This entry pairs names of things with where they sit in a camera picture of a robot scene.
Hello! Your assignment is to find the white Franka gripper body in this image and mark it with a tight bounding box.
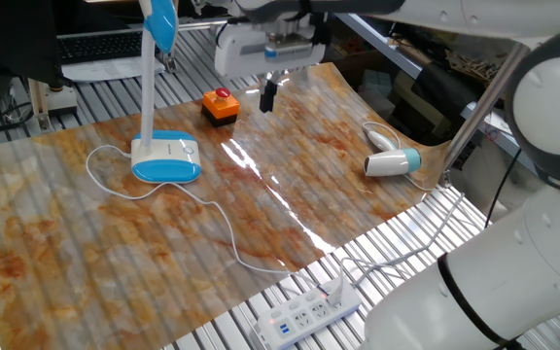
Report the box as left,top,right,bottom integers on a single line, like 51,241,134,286
213,21,328,80

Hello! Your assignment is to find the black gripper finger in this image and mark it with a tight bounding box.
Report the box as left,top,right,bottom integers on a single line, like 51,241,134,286
259,77,271,114
268,71,281,112

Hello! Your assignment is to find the blue and white desk lamp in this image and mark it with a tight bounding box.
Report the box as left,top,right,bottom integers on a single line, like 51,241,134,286
130,0,203,185

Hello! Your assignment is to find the orange box with red button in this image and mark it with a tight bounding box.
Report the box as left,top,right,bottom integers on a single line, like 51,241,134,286
199,87,241,128

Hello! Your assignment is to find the white paper sheet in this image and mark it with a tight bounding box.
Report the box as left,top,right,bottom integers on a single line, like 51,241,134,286
60,55,167,83

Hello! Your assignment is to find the white and teal hair dryer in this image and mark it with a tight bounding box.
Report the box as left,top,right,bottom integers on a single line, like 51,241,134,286
362,129,422,178

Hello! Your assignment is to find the black computer keyboard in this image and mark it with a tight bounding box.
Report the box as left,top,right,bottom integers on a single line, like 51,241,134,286
56,29,144,65

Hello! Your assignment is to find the black fabric cover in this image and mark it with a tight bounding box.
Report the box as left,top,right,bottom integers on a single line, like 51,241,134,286
389,62,485,147

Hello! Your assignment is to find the laser-cut wooden model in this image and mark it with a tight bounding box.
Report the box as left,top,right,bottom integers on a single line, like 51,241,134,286
444,48,505,84

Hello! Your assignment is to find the white power strip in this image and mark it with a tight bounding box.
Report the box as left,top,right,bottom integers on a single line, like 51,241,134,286
253,277,363,350

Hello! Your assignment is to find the black computer monitor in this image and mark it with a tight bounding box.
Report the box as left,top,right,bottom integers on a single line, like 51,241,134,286
0,0,65,89

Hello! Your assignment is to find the orange marble pattern mat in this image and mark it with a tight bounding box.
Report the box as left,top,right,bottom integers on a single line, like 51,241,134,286
0,61,452,350

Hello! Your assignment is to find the grey metal shelf rail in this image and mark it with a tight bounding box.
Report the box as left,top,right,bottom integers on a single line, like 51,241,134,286
332,13,539,174

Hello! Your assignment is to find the white lamp power cable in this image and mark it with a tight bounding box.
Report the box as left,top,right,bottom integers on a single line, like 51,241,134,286
85,144,333,298

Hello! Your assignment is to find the aluminium bracket post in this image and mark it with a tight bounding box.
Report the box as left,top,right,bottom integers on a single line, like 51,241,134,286
27,77,80,131

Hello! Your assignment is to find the white hair dryer cable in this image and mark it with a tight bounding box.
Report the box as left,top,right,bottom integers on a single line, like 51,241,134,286
328,121,467,308

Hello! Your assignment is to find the aluminium frame leg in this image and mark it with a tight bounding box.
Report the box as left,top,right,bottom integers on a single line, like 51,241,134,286
440,42,529,175

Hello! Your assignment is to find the thin black hanging cable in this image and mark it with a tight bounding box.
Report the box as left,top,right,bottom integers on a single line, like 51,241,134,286
483,148,523,228

